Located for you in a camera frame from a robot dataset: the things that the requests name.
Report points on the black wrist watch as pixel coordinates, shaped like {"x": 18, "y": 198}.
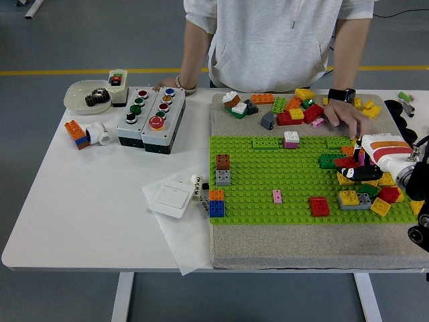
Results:
{"x": 340, "y": 94}

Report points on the white and pink brick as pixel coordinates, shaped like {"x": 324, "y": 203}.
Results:
{"x": 291, "y": 141}

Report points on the cream two-button switch box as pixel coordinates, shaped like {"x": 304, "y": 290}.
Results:
{"x": 117, "y": 94}

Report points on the person's left forearm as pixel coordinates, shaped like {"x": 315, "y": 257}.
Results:
{"x": 350, "y": 57}

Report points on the grey emergency-stop control box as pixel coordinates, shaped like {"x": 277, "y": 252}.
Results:
{"x": 167, "y": 132}

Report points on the brown brick white top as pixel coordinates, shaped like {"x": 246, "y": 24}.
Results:
{"x": 233, "y": 100}

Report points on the person's left hand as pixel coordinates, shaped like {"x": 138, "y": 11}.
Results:
{"x": 342, "y": 112}

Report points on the blue toy brick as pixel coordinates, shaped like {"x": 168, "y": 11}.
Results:
{"x": 217, "y": 208}

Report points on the white labelled tube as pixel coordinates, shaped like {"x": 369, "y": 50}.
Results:
{"x": 196, "y": 182}

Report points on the dark grey slope brick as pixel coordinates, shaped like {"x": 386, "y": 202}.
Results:
{"x": 252, "y": 108}

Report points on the long red toy brick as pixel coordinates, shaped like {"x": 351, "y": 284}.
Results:
{"x": 313, "y": 114}

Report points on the brown toy brick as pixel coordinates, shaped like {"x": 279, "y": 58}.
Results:
{"x": 223, "y": 162}

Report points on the black metal gear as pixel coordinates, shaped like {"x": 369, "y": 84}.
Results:
{"x": 97, "y": 98}

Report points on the long orange toy brick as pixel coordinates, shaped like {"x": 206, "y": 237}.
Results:
{"x": 262, "y": 98}
{"x": 348, "y": 151}

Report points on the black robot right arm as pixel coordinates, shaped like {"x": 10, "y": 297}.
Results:
{"x": 419, "y": 181}

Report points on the flat lime green brick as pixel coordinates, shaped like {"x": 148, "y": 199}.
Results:
{"x": 264, "y": 143}
{"x": 336, "y": 143}

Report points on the white and green brick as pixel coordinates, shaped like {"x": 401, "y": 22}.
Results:
{"x": 238, "y": 109}

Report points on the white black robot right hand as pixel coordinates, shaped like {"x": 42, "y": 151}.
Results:
{"x": 388, "y": 164}

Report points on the translucent paper sheet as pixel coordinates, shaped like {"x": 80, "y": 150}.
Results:
{"x": 187, "y": 241}

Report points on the small pink toy brick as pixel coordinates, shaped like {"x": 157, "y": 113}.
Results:
{"x": 318, "y": 123}
{"x": 277, "y": 197}

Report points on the grey four-button control box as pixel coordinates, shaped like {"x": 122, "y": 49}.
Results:
{"x": 125, "y": 131}

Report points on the long dark green brick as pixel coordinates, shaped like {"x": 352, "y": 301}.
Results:
{"x": 326, "y": 161}

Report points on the white wall switch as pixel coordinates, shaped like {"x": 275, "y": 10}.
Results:
{"x": 171, "y": 199}

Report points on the white table leg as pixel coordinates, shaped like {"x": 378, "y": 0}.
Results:
{"x": 368, "y": 298}
{"x": 122, "y": 295}

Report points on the person's right hand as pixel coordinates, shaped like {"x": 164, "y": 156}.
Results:
{"x": 167, "y": 84}

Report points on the person's right forearm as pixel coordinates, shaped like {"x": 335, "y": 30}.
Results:
{"x": 194, "y": 50}

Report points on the small dark green brick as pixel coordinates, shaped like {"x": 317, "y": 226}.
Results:
{"x": 368, "y": 190}
{"x": 307, "y": 103}

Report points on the white pipe tee fitting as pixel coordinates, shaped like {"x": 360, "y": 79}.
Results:
{"x": 99, "y": 132}

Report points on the person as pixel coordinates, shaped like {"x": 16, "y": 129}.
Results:
{"x": 268, "y": 50}

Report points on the white shallow bowl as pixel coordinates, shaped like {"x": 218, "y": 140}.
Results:
{"x": 75, "y": 97}

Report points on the white table foot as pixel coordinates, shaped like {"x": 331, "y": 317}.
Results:
{"x": 31, "y": 8}

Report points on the long grey toy brick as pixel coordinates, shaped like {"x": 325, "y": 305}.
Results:
{"x": 365, "y": 201}

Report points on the grey-brown mat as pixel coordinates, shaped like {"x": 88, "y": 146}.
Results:
{"x": 301, "y": 245}

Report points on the lime green toy brick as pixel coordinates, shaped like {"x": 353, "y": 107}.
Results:
{"x": 278, "y": 104}

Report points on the green toy baseplate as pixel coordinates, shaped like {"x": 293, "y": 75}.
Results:
{"x": 268, "y": 174}

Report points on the orange blue brown brick stack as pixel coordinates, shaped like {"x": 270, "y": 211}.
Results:
{"x": 75, "y": 132}

